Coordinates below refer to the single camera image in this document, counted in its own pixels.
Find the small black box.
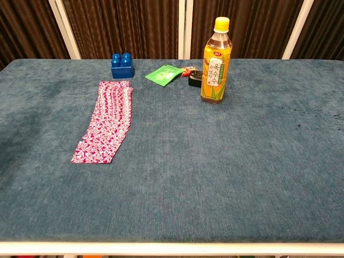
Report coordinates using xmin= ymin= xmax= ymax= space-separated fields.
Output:
xmin=187 ymin=70 xmax=204 ymax=88

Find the green sachet packet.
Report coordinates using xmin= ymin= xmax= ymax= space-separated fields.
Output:
xmin=144 ymin=64 xmax=181 ymax=88

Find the blue velvet table cloth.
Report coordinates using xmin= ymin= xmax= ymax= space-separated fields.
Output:
xmin=0 ymin=58 xmax=344 ymax=244

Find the long pink patterned cloth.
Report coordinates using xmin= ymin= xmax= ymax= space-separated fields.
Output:
xmin=80 ymin=80 xmax=134 ymax=151

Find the yellow corn tea bottle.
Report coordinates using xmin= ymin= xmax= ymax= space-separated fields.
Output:
xmin=200 ymin=16 xmax=233 ymax=105

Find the red candy wrapper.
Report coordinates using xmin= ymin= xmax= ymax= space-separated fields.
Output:
xmin=179 ymin=66 xmax=196 ymax=78

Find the white frame pole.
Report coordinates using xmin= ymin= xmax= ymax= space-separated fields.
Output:
xmin=281 ymin=0 xmax=315 ymax=60
xmin=178 ymin=0 xmax=194 ymax=60
xmin=48 ymin=0 xmax=82 ymax=60

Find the white table frame rail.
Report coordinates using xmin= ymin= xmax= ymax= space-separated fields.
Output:
xmin=0 ymin=241 xmax=344 ymax=256

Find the blue toy building block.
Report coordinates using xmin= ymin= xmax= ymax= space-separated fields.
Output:
xmin=111 ymin=52 xmax=135 ymax=80

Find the dark brown curtain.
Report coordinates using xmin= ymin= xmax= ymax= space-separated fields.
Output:
xmin=0 ymin=0 xmax=344 ymax=71

